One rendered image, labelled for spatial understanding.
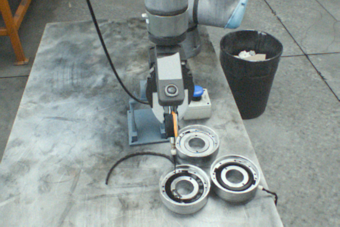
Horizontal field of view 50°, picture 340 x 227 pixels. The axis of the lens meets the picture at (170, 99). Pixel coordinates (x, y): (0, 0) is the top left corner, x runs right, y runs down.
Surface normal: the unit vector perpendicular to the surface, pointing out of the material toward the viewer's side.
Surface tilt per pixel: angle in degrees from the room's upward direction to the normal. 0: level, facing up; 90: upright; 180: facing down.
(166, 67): 29
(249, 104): 94
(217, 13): 92
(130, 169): 0
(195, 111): 90
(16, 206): 0
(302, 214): 0
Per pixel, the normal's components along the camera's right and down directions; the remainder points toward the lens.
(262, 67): 0.20, 0.64
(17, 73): -0.02, -0.78
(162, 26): -0.20, 0.62
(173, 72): 0.09, -0.39
